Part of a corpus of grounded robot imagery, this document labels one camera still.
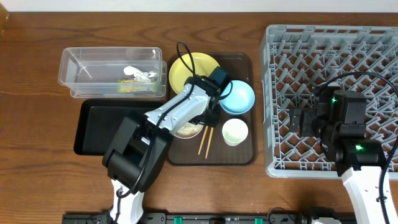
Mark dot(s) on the black waste tray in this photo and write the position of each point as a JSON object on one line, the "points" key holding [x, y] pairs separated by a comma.
{"points": [[99, 121]]}

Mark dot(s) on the grey dishwasher rack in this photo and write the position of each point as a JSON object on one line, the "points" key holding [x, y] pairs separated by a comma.
{"points": [[297, 58]]}

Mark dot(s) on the rice and nut leftovers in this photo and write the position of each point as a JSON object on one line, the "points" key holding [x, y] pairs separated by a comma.
{"points": [[189, 129]]}

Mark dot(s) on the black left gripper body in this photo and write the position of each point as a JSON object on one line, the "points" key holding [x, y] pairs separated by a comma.
{"points": [[210, 115]]}

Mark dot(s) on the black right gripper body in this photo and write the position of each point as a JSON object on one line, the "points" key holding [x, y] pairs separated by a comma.
{"points": [[304, 122]]}

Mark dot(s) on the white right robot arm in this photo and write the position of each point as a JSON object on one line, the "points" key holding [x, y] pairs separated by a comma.
{"points": [[338, 121]]}

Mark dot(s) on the left wooden chopstick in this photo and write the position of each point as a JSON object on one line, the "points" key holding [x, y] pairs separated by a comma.
{"points": [[202, 140]]}

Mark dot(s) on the white tissue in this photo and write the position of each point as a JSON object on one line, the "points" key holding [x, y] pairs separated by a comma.
{"points": [[138, 75]]}

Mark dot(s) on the green snack wrapper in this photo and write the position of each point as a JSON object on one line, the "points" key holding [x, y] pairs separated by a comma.
{"points": [[127, 86]]}

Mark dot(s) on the clear plastic waste bin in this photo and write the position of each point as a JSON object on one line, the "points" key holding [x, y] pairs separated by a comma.
{"points": [[93, 72]]}

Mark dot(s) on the yellow plate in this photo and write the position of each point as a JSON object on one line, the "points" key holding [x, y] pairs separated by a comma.
{"points": [[178, 74]]}

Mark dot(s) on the white cup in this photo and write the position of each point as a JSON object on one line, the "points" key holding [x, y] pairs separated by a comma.
{"points": [[234, 131]]}

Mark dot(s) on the light blue bowl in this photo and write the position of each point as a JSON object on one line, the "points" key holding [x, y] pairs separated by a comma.
{"points": [[237, 98]]}

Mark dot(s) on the wooden chopstick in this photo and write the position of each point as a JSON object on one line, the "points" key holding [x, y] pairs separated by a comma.
{"points": [[202, 140], [209, 142]]}

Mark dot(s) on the dark brown serving tray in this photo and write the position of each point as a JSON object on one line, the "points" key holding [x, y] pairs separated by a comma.
{"points": [[184, 152]]}

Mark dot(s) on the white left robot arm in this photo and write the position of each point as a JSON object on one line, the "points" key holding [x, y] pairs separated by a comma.
{"points": [[137, 152]]}

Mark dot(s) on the right wooden chopstick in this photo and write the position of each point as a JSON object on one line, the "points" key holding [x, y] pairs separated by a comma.
{"points": [[209, 142]]}

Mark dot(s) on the white bowl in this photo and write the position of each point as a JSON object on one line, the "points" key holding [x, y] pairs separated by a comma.
{"points": [[189, 132]]}

